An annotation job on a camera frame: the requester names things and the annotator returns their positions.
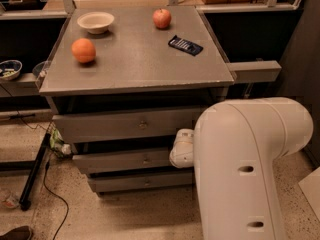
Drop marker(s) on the grey drawer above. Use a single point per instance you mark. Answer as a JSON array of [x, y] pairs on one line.
[[122, 160], [126, 124], [147, 180]]

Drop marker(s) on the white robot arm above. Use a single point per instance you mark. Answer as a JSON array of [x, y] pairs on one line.
[[232, 149]]

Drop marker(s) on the grey top drawer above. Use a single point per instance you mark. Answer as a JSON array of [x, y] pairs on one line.
[[126, 124]]

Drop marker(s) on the grey wooden drawer cabinet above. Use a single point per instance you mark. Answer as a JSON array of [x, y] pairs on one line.
[[135, 68]]

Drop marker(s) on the grey bottom drawer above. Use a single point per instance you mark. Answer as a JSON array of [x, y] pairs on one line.
[[147, 180]]

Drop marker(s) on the dark blue snack packet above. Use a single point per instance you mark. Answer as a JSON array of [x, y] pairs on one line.
[[185, 46]]

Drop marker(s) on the red apple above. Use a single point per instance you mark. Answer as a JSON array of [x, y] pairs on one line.
[[161, 18]]

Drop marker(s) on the orange fruit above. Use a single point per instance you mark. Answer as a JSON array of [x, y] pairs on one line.
[[83, 50]]

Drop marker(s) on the grey side shelf bar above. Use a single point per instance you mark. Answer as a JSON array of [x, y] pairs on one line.
[[255, 71]]

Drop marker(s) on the green white plastic bag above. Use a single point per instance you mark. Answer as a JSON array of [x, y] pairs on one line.
[[58, 146]]

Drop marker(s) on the white empty bowl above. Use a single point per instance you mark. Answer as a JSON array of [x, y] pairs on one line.
[[95, 22]]

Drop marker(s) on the clear plastic container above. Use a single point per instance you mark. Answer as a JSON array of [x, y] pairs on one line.
[[40, 70]]

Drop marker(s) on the black metal stand leg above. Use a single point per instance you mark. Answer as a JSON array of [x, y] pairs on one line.
[[24, 201]]

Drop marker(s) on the blue patterned bowl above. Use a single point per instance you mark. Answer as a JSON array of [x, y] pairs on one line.
[[10, 69]]

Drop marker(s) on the white floor board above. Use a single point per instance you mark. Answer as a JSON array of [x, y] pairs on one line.
[[310, 187]]

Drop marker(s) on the brown shoe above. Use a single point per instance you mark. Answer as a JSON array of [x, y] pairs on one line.
[[19, 233]]

